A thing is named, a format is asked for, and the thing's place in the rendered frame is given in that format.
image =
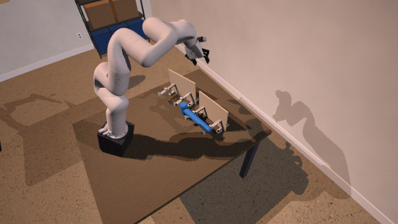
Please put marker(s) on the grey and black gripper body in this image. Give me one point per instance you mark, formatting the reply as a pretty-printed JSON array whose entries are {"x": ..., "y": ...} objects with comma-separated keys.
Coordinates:
[{"x": 195, "y": 50}]

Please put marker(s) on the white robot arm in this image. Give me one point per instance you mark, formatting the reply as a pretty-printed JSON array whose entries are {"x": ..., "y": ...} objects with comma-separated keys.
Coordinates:
[{"x": 114, "y": 74}]

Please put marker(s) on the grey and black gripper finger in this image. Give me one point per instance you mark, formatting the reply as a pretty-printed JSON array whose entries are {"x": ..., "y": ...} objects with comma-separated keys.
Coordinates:
[
  {"x": 194, "y": 61},
  {"x": 206, "y": 55}
]

